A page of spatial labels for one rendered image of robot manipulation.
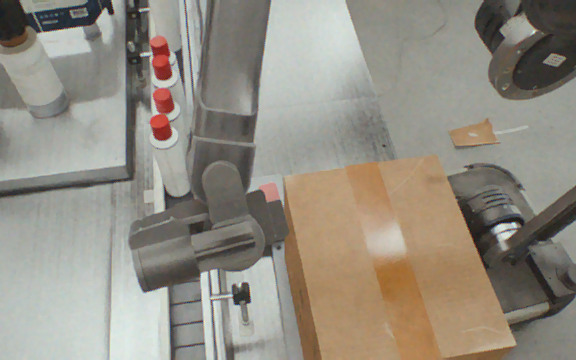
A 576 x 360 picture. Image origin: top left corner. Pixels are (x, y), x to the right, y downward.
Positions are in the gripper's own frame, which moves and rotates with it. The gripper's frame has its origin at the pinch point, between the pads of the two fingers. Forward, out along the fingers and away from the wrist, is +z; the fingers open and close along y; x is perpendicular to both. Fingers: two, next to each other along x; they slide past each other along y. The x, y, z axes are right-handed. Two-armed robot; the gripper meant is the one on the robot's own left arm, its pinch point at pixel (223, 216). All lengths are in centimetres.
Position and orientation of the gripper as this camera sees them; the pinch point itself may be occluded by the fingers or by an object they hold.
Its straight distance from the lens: 73.2
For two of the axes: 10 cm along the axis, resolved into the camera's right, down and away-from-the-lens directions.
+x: 2.5, 9.6, 1.1
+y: -9.6, 2.6, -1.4
